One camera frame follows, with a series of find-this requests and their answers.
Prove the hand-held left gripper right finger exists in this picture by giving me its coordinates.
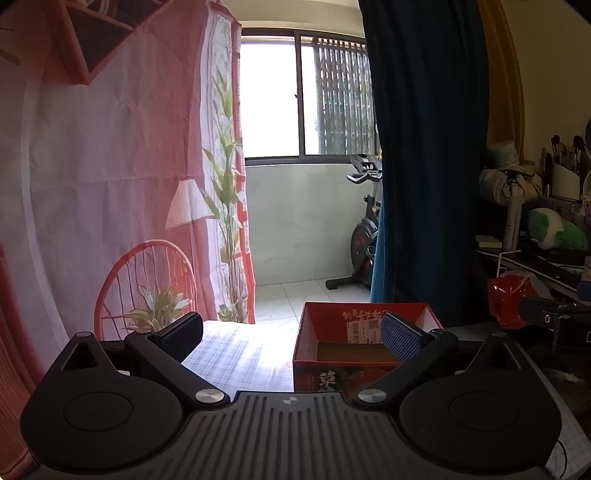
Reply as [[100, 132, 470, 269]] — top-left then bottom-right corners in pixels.
[[356, 312, 528, 408]]

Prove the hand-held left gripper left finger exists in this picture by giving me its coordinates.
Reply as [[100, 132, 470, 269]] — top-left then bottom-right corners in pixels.
[[61, 311, 232, 410]]

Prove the red cardboard box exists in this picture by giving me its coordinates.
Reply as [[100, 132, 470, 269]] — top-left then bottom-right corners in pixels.
[[292, 302, 444, 402]]

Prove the dark desk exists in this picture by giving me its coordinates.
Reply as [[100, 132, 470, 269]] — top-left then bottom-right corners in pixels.
[[475, 240, 591, 305]]

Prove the red plastic bag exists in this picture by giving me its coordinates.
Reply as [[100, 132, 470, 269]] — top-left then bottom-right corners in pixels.
[[488, 272, 550, 329]]

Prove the black exercise bike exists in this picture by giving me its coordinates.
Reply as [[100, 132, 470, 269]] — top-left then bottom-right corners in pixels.
[[325, 154, 384, 291]]

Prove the green plush toy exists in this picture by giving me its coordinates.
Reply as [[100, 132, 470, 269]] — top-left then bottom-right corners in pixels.
[[527, 208, 591, 252]]

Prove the white bottle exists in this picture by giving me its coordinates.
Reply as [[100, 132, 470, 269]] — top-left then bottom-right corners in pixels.
[[502, 198, 522, 252]]

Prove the white brush holder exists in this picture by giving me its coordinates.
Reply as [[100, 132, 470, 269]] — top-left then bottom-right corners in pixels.
[[542, 134, 589, 201]]

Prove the cream canvas bag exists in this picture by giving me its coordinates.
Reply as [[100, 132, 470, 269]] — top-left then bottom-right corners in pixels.
[[479, 168, 543, 206]]

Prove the blue curtain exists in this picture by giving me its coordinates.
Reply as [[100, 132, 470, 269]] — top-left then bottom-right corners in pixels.
[[358, 0, 490, 326]]

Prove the window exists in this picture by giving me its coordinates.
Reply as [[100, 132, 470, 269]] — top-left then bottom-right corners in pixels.
[[240, 28, 377, 167]]

